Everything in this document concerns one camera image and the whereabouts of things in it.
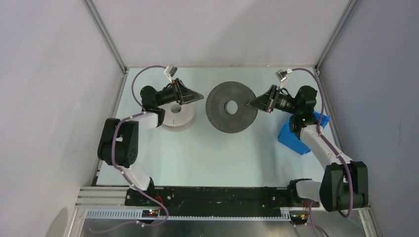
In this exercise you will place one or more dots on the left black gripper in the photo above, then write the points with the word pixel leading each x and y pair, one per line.
pixel 182 95

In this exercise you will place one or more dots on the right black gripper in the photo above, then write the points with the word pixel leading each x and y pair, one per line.
pixel 264 102

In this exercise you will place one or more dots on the black cable spool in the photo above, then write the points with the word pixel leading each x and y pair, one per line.
pixel 226 107

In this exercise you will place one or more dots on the white cable spool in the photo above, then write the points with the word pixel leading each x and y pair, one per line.
pixel 179 117

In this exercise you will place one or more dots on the blue plastic bin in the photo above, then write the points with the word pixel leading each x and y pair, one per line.
pixel 290 140

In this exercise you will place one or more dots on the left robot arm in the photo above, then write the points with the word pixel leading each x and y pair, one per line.
pixel 118 145

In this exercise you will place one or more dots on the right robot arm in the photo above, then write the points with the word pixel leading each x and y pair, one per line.
pixel 344 185

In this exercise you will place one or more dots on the right controller board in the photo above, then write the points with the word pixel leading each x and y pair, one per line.
pixel 299 220

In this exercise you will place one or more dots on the controller board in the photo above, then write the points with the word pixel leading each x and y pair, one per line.
pixel 150 213
pixel 299 220

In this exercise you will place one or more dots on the left controller board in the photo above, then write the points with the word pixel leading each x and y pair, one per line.
pixel 150 213

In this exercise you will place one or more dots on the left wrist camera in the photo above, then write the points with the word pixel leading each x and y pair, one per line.
pixel 170 71

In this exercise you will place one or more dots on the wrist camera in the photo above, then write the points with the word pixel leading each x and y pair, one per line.
pixel 170 71
pixel 283 77

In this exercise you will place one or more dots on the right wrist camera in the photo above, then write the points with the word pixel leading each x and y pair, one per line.
pixel 283 77

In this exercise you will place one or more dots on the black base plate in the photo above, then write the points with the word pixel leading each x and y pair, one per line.
pixel 222 201

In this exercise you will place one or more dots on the white slotted cable duct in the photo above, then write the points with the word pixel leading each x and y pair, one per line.
pixel 135 214

